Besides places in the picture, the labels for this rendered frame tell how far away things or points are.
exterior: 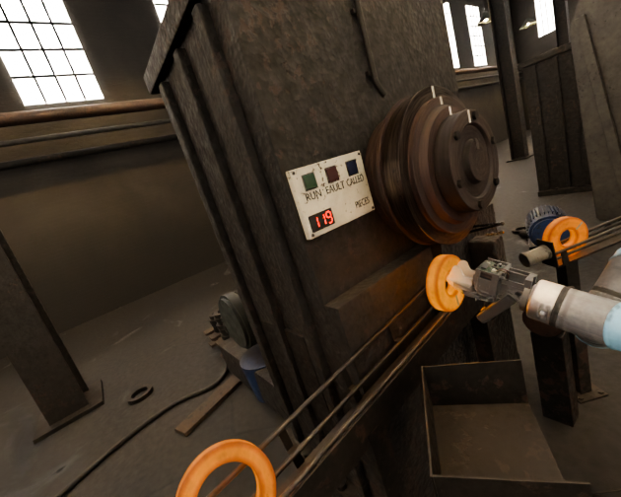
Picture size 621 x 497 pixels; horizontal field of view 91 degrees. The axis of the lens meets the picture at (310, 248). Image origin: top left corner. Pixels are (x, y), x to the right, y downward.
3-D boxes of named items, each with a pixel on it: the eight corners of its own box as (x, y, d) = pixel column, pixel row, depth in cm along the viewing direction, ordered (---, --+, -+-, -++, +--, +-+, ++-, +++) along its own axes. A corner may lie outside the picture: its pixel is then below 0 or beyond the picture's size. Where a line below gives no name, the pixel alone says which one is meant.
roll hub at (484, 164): (445, 225, 84) (424, 121, 78) (488, 197, 100) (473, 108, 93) (465, 224, 80) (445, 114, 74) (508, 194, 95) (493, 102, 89)
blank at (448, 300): (419, 271, 80) (431, 272, 77) (448, 245, 88) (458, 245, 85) (434, 320, 84) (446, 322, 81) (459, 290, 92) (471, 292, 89)
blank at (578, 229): (561, 262, 120) (568, 265, 117) (533, 242, 118) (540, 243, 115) (588, 231, 118) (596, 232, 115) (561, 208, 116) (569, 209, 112)
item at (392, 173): (402, 268, 89) (361, 103, 79) (474, 218, 115) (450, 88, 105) (422, 269, 84) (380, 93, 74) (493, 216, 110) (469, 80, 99)
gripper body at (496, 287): (485, 255, 77) (542, 271, 69) (481, 284, 81) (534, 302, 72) (471, 268, 73) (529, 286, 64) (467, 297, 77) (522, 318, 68)
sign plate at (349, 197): (306, 240, 80) (285, 172, 76) (370, 210, 94) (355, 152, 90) (311, 240, 78) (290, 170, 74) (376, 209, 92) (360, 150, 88)
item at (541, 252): (519, 265, 121) (517, 251, 120) (541, 256, 121) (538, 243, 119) (531, 269, 115) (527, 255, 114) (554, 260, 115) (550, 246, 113)
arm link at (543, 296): (558, 312, 70) (544, 333, 65) (533, 304, 73) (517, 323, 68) (568, 279, 66) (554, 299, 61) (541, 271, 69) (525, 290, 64)
